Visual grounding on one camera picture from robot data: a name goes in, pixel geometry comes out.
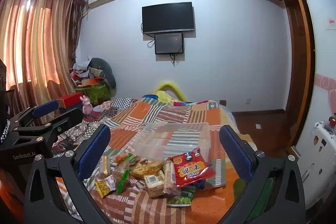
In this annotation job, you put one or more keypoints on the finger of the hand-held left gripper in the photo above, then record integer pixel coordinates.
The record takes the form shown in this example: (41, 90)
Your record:
(44, 108)
(67, 119)

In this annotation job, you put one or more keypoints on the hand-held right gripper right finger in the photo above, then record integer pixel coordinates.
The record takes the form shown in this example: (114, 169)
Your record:
(235, 153)

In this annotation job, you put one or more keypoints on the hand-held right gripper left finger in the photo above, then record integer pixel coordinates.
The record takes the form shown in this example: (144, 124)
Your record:
(94, 153)

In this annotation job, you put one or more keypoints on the yellow bean snack packet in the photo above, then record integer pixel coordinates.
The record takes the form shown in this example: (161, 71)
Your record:
(104, 187)

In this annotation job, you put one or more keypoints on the red snack packet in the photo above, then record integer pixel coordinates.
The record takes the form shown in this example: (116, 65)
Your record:
(193, 167)

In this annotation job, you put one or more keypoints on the golden fried snack packet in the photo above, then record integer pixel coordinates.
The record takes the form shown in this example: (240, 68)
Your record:
(145, 167)

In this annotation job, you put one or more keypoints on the clear plastic storage box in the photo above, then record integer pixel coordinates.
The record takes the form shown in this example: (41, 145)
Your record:
(173, 138)

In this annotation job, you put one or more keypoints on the beige block snack packet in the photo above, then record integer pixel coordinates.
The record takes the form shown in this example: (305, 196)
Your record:
(153, 182)

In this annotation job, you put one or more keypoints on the long biscuit packet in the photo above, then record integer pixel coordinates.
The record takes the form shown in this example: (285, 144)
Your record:
(169, 176)

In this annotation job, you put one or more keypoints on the green pea cup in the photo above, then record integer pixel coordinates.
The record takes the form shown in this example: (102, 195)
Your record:
(181, 199)

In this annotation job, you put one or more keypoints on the gold strip snack packet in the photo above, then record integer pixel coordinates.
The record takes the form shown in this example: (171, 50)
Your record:
(106, 166)

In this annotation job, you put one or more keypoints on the red box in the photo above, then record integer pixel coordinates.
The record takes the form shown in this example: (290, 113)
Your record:
(69, 100)

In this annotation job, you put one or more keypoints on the pink plush toy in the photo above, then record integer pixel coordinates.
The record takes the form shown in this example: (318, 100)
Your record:
(87, 107)

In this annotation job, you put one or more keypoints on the orange snack packet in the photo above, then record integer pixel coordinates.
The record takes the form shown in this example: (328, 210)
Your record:
(123, 158)

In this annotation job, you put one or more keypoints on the green-edged snack bag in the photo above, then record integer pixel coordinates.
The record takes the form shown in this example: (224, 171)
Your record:
(121, 178)

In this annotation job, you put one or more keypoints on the green box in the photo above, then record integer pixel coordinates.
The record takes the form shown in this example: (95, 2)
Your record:
(98, 94)

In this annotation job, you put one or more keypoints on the pile of clothes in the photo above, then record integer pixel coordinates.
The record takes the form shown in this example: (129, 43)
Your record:
(101, 69)

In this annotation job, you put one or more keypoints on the pink striped curtain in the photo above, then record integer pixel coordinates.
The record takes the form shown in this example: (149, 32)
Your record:
(36, 37)

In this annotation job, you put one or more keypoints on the white appliance with stickers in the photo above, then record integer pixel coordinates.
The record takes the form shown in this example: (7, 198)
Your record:
(319, 161)

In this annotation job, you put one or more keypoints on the yellow pillow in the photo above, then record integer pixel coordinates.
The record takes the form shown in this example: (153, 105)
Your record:
(170, 88)

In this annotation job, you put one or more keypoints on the red toy figure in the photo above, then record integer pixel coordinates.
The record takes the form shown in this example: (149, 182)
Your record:
(332, 120)

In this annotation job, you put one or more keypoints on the wall outlet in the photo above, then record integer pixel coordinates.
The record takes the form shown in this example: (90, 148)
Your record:
(247, 101)

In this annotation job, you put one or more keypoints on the small wall monitor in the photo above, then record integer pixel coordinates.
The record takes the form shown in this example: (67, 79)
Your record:
(168, 43)

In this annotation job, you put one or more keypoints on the large wall television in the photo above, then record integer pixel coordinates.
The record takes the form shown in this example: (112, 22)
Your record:
(168, 18)

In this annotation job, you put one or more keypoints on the white wall switch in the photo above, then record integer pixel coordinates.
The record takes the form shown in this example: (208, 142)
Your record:
(331, 23)

